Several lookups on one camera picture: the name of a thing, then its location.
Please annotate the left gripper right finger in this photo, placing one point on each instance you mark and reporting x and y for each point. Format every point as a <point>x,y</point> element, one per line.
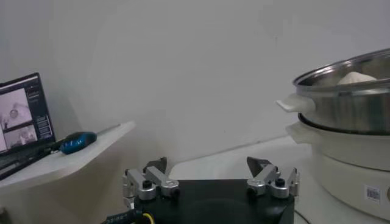
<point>268,178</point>

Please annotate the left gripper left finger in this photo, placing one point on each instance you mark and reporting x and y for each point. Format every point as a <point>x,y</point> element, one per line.
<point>152,179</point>

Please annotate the white steamed baozi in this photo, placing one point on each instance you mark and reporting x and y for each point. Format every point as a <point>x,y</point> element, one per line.
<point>356,78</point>

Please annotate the stainless steel steamer basket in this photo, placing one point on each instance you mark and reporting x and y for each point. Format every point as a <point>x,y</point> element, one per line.
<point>344,112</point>

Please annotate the cream electric pot base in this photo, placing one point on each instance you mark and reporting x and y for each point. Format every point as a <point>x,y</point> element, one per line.
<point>344,170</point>

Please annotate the blue computer mouse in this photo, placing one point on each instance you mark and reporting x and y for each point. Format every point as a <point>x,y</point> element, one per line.
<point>77,142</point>

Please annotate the white side table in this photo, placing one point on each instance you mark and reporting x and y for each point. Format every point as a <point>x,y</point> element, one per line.
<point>61,164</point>

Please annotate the black laptop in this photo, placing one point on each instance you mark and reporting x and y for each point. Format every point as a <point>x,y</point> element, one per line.
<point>21,115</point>

